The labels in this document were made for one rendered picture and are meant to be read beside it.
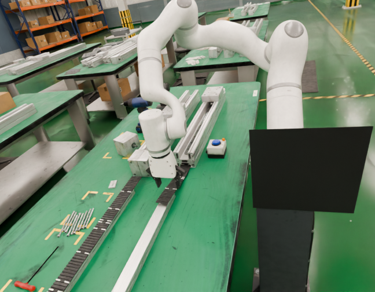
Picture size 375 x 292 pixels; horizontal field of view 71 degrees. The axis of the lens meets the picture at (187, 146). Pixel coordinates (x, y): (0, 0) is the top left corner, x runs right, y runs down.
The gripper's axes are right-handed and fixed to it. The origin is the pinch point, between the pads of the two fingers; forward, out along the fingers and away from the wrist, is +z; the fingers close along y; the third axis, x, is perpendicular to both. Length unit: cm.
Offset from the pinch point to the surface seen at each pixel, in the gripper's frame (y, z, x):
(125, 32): -266, -7, 444
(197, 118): -2, -2, 54
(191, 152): 4.2, -2.2, 19.5
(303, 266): 52, 39, 0
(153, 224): 0.4, 3.3, -18.1
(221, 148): 16.2, 0.3, 27.7
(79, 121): -162, 37, 129
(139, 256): 1.3, 3.3, -31.1
